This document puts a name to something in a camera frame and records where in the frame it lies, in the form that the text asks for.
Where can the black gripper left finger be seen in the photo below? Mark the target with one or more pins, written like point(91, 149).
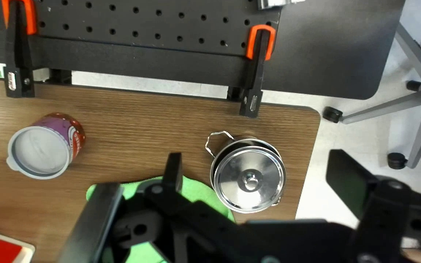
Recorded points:
point(91, 224)

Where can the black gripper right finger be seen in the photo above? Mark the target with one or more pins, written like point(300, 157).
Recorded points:
point(352, 183)

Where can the silver pot lid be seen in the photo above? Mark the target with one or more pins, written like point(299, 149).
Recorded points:
point(249, 179)

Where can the purple red can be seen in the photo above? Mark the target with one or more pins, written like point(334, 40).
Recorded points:
point(43, 148)

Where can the grey office chair base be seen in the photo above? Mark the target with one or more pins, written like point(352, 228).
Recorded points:
point(395, 104)

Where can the green cloth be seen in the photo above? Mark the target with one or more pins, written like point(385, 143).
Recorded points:
point(198, 192)

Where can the dark grey stand top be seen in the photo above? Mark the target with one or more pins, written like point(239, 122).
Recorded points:
point(328, 49)

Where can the black orange bar clamp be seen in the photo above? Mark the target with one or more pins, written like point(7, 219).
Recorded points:
point(20, 53)
point(255, 73)

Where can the black perforated mounting board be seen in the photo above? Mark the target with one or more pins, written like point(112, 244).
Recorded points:
point(138, 30)

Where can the silver aluminium rail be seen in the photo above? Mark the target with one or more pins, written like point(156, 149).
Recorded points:
point(147, 85)

